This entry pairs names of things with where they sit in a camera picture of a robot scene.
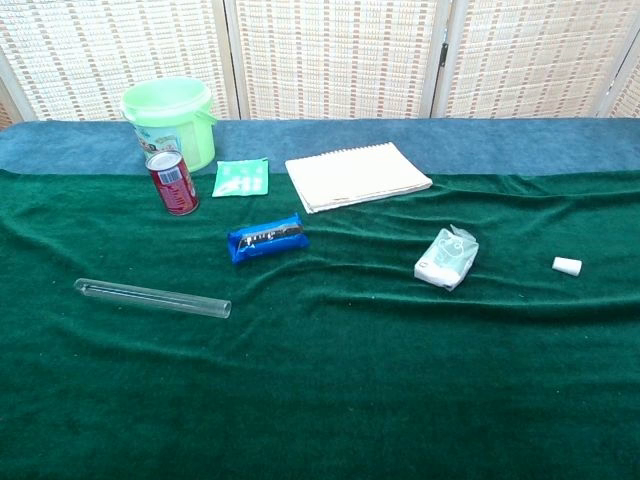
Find cream spiral notebook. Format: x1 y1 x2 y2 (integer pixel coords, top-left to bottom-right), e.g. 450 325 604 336
284 141 434 215

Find dark green velvet cloth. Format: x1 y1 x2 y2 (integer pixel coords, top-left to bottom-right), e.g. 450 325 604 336
0 168 640 480

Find woven bamboo screen panel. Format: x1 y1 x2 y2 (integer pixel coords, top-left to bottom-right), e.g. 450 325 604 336
224 0 451 121
597 44 640 120
432 0 635 120
0 0 237 123

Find blue cookie packet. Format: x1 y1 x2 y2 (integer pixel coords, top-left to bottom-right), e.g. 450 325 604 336
227 212 311 268

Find red drink can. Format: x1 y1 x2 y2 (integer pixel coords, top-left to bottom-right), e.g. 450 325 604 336
144 149 201 217

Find green white sachet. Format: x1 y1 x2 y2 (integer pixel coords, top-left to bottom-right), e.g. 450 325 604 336
211 157 270 199

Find blue table cover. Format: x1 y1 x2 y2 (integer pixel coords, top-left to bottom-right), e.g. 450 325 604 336
0 117 640 177

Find light green plastic bucket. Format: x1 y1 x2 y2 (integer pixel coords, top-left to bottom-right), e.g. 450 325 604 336
120 75 219 174

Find clear glass test tube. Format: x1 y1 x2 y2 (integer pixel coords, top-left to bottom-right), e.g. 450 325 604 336
73 277 233 321

